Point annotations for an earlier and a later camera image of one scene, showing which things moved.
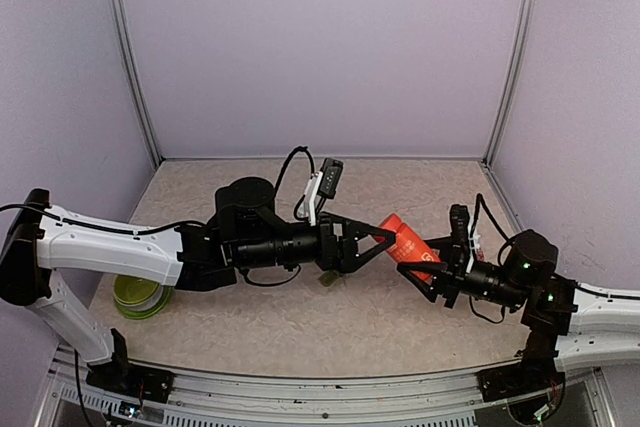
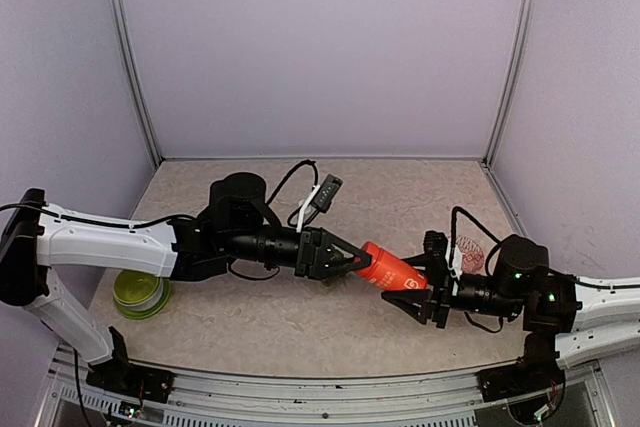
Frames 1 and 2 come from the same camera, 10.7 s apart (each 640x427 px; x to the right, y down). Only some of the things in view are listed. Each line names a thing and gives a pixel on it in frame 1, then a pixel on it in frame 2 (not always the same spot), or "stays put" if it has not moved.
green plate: (167, 293) stays put
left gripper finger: (357, 229) → (346, 245)
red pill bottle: (409, 246) → (390, 272)
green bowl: (133, 293) stays put
